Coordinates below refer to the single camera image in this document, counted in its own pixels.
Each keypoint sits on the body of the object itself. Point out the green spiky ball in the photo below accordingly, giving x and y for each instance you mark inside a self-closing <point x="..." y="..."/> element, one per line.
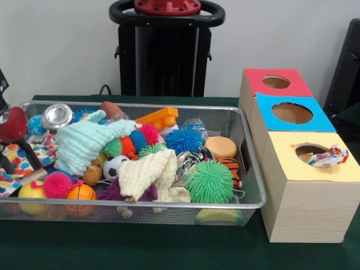
<point x="210" y="181"/>

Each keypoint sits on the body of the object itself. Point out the cream yellow cloth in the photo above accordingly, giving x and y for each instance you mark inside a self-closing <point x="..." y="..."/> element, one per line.
<point x="143" y="171"/>

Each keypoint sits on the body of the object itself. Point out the small soccer ball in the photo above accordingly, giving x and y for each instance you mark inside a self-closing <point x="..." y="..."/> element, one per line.
<point x="114" y="167"/>

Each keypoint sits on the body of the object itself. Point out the wooden box with three holes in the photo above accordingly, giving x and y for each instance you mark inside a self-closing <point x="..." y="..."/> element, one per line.
<point x="309" y="208"/>

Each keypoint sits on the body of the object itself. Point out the pink spiky ball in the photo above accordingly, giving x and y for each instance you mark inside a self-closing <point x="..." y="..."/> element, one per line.
<point x="57" y="185"/>

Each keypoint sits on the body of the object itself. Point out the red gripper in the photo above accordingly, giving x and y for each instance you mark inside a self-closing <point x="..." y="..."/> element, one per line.
<point x="12" y="125"/>

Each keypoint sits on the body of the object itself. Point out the clear mesh bin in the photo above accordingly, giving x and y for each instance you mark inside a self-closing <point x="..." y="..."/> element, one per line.
<point x="250" y="163"/>

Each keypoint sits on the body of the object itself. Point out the polka-dot cloth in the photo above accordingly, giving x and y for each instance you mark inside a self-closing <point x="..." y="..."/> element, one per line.
<point x="45" y="154"/>

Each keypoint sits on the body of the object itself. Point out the dark green tablecloth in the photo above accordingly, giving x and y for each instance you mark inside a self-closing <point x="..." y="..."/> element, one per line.
<point x="140" y="247"/>

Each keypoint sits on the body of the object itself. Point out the white patterned cloth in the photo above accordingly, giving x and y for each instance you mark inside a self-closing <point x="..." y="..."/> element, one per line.
<point x="323" y="157"/>

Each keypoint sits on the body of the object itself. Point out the black upright panel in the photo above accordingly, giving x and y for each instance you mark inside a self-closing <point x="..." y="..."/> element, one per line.
<point x="346" y="73"/>

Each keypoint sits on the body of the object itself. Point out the tan round wooden block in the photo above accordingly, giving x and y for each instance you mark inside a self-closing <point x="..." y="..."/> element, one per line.
<point x="221" y="147"/>

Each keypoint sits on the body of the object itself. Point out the silver drink can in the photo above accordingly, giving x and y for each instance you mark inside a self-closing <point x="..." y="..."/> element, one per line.
<point x="57" y="115"/>

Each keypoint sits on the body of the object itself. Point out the orange plastic toy brick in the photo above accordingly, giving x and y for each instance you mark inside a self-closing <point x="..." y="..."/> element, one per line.
<point x="160" y="118"/>

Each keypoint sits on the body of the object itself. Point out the small orange basketball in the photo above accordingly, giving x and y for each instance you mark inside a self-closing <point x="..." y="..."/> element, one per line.
<point x="81" y="194"/>

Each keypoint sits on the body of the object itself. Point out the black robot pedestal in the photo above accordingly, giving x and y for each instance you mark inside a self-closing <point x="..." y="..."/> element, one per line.
<point x="163" y="56"/>

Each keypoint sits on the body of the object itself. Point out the blue spiky ball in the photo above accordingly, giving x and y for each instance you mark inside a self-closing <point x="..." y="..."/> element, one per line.
<point x="184" y="140"/>

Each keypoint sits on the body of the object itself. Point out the mint green cloth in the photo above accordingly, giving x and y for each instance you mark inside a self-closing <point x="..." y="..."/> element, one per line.
<point x="87" y="143"/>

